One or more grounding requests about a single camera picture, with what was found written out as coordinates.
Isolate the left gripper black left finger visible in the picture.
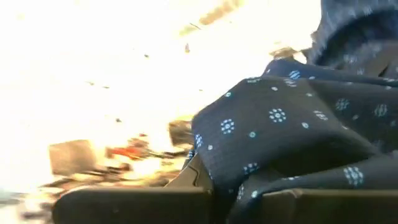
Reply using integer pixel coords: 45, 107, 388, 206
52, 152, 216, 224

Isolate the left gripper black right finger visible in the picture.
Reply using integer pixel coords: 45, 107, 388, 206
261, 187, 398, 224

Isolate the navy cloth with dotted pattern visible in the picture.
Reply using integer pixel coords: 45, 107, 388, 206
186, 57, 398, 224

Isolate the heathered blue-grey garment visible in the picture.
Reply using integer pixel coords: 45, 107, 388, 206
306, 0, 398, 78

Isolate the dark square object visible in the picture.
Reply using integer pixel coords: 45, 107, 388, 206
49, 139, 98, 177

